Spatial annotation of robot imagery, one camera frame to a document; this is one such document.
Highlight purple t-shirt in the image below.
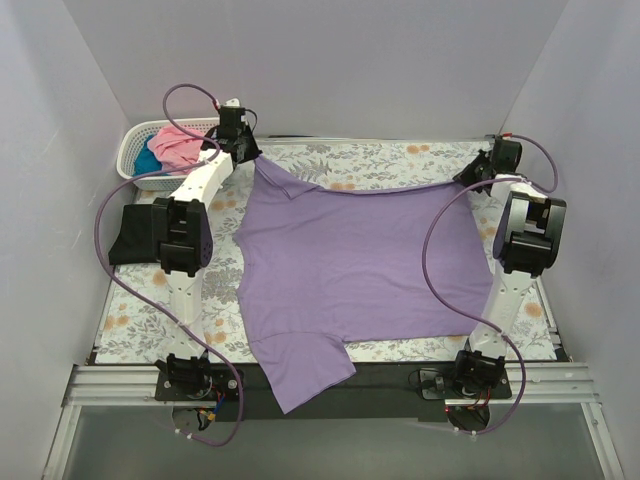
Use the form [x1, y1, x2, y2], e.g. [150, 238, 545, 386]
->
[235, 158, 492, 413]

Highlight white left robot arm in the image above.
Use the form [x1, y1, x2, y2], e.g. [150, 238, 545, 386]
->
[152, 99, 260, 358]

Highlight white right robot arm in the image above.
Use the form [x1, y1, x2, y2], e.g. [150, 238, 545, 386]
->
[452, 133, 567, 398]

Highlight pink t-shirt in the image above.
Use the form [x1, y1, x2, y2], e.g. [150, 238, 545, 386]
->
[147, 125, 204, 173]

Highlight white plastic laundry basket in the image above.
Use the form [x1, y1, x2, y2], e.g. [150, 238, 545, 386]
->
[116, 117, 224, 192]

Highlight teal t-shirt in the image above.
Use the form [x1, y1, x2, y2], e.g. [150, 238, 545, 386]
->
[133, 137, 162, 176]

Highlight folded black t-shirt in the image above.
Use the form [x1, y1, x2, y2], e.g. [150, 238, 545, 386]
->
[108, 204, 156, 266]

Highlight floral patterned tablecloth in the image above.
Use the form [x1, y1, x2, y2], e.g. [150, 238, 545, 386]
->
[92, 141, 560, 364]

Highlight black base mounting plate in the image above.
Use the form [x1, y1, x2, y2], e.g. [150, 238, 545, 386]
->
[154, 360, 512, 422]

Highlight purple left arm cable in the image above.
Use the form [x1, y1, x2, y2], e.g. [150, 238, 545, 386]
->
[93, 83, 246, 448]

